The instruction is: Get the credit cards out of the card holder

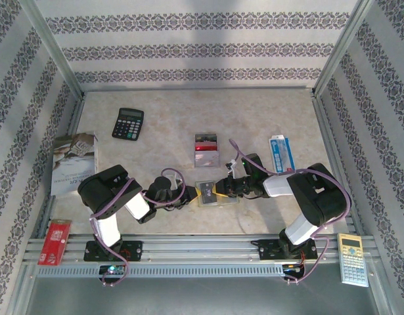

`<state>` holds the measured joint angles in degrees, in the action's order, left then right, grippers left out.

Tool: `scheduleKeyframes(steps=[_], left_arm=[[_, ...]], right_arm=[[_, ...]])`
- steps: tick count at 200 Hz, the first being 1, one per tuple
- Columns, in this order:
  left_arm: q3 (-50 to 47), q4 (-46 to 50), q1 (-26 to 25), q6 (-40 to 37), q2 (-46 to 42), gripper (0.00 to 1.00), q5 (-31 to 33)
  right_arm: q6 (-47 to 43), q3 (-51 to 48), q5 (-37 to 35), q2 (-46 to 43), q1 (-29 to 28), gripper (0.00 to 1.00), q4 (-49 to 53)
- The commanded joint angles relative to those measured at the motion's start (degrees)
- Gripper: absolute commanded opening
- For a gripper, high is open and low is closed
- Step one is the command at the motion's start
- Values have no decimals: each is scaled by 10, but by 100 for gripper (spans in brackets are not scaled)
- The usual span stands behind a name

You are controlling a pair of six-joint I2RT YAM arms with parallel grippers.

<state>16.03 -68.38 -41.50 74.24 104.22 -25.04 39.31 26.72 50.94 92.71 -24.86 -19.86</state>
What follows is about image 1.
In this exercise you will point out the paperback book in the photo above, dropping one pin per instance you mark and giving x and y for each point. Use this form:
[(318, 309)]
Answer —
[(73, 157)]

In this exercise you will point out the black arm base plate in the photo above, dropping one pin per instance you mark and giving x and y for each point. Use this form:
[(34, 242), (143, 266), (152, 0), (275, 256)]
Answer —
[(132, 251), (267, 251)]

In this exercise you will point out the clear plastic card holder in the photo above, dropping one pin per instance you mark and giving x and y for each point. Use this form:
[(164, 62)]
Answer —
[(229, 201)]

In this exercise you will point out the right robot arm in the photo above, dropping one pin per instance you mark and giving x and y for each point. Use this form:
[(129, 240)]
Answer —
[(316, 193)]

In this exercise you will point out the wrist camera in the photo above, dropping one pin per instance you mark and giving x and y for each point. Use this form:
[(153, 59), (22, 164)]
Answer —
[(177, 180), (232, 165)]

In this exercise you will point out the aluminium frame post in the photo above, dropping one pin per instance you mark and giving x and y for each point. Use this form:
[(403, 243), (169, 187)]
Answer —
[(339, 49), (50, 46)]

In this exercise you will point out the blue white ruler set pouch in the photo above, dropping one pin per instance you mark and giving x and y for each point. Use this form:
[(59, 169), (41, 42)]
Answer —
[(280, 152)]

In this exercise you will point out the small controller board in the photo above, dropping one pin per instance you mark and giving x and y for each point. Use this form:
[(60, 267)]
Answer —
[(292, 267), (112, 269)]

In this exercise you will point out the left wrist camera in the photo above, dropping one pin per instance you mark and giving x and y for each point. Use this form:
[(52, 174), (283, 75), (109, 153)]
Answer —
[(177, 180)]

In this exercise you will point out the black VIP card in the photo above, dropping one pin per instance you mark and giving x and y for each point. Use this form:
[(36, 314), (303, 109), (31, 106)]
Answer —
[(207, 193)]

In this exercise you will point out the aluminium side rail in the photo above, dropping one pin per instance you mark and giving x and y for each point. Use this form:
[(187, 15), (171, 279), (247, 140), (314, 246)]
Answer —
[(75, 115), (333, 147)]

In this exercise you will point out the black desk calculator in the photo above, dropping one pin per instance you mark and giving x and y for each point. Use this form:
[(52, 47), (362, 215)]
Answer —
[(127, 126)]

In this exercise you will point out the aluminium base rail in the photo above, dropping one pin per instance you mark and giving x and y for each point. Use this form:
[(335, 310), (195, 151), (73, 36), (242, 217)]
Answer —
[(201, 249)]

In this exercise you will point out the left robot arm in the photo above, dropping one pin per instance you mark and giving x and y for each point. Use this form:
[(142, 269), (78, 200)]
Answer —
[(103, 190)]

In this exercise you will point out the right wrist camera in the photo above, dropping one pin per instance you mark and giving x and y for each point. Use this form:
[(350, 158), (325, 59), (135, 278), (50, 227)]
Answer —
[(232, 165)]

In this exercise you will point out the red cardboard box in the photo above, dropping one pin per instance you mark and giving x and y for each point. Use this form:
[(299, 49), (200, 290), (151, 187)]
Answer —
[(54, 243)]

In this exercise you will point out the gold scientific calculator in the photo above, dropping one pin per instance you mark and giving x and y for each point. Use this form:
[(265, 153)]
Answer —
[(352, 262)]

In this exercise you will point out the aluminium back strip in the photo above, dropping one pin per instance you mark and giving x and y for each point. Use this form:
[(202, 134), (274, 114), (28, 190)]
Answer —
[(195, 88)]

